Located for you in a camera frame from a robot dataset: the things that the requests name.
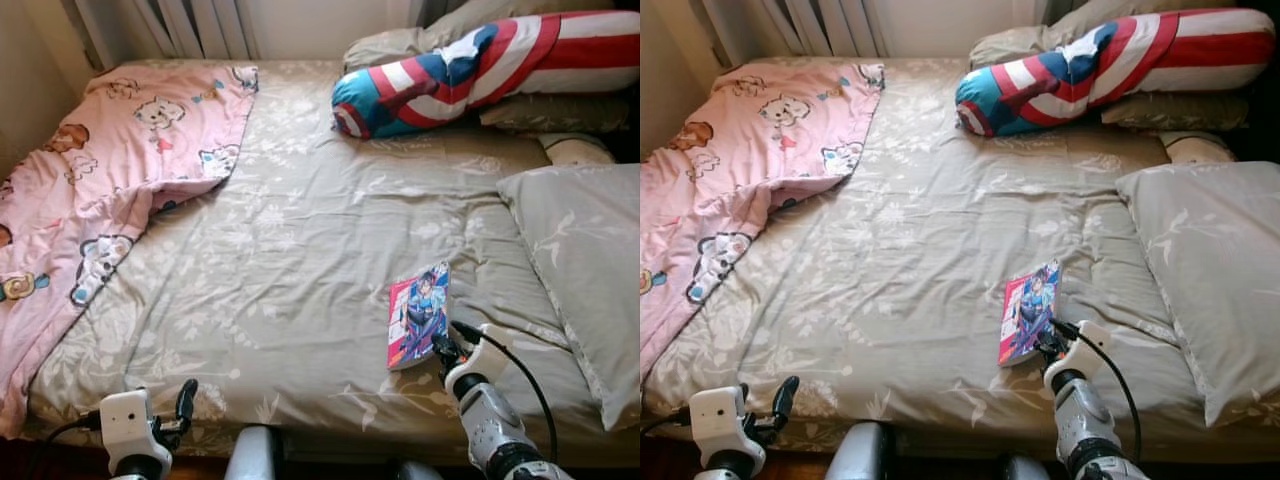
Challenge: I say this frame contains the colourful comic book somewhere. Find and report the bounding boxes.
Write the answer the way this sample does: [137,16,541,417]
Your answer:
[387,261,452,373]
[998,259,1064,369]

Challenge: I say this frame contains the pink cartoon print blanket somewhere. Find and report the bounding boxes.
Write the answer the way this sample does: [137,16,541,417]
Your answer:
[640,61,887,383]
[0,63,260,440]

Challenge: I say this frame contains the grey robot left leg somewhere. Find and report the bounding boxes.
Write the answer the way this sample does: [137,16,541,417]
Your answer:
[824,421,897,480]
[224,424,287,480]

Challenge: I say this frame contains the grey robot leg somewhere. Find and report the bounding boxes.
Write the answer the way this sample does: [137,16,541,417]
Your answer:
[224,424,287,480]
[999,454,1052,480]
[824,421,897,480]
[384,457,442,480]

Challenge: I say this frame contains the grey robot right leg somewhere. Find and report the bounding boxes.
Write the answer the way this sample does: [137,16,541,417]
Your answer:
[384,457,442,480]
[999,454,1052,480]

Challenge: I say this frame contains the bed with beige floral sheet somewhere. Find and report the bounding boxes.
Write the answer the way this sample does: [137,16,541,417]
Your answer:
[640,54,1280,467]
[0,57,641,471]

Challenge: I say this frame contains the large grey floral pillow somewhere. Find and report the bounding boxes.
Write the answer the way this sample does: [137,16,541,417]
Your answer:
[1114,159,1280,430]
[496,162,641,432]

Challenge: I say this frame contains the small cream pillow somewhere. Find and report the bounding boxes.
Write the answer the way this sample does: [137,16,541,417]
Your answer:
[537,132,617,169]
[1159,129,1237,167]

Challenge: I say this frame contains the flat beige pillow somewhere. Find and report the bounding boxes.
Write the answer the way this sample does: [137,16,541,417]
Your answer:
[477,91,634,137]
[1099,91,1252,134]

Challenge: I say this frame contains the red white blue bolster pillow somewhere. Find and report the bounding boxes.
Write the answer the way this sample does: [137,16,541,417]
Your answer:
[955,7,1280,140]
[330,9,641,142]

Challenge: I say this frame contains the beige floral pillow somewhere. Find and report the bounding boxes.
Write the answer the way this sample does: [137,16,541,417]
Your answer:
[968,0,1193,70]
[343,0,563,74]

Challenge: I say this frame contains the grey curtain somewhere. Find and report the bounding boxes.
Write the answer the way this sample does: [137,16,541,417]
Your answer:
[1038,0,1096,23]
[65,0,262,67]
[700,0,892,62]
[408,0,473,27]

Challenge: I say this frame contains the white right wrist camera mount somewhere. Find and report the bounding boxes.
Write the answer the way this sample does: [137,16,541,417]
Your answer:
[1045,319,1114,387]
[445,322,520,397]

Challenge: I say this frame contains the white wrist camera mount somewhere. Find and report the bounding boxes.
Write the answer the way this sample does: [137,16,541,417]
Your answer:
[100,389,174,479]
[445,322,520,397]
[1045,319,1114,387]
[690,384,764,474]

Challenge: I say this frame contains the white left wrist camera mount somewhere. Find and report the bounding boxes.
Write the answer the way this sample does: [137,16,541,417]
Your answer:
[100,389,174,479]
[690,384,764,474]

